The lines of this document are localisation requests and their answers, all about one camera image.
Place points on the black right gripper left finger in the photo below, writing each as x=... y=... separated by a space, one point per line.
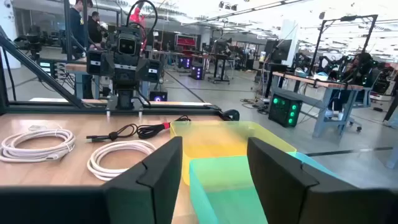
x=161 y=186

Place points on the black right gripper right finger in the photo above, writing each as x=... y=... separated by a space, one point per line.
x=280 y=193

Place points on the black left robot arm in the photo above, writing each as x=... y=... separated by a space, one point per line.
x=125 y=98

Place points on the background black robot arm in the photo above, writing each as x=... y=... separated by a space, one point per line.
x=332 y=63
x=32 y=42

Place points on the purple-lit computer tower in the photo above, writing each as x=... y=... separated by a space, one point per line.
x=185 y=63
x=196 y=72
x=158 y=96

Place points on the wooden workbench blue legs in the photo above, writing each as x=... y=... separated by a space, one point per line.
x=311 y=81
x=77 y=68

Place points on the green translucent plastic bin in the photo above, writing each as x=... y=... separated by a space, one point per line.
x=224 y=186

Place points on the person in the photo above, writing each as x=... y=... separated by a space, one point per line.
x=76 y=28
x=94 y=29
x=357 y=67

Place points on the red machine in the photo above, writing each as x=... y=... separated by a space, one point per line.
x=136 y=15

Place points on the red shelving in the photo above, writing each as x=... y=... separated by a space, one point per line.
x=186 y=41

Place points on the yellow translucent plastic bin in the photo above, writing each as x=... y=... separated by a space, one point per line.
x=211 y=137

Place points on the lit electronics box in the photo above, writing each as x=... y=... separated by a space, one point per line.
x=46 y=68

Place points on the green-lit computer tower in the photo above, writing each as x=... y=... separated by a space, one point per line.
x=284 y=110

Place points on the black standing desk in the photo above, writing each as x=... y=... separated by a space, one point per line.
x=220 y=62

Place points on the office chair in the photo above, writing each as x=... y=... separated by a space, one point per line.
x=368 y=93

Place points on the black monitor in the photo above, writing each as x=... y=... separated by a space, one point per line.
x=281 y=49

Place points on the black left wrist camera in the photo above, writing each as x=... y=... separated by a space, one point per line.
x=127 y=46

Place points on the black aluminium table frame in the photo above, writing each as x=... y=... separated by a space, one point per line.
x=186 y=109

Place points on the black frame clamp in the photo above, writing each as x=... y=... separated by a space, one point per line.
x=231 y=115

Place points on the black gantry frame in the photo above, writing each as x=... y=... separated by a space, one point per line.
x=348 y=18

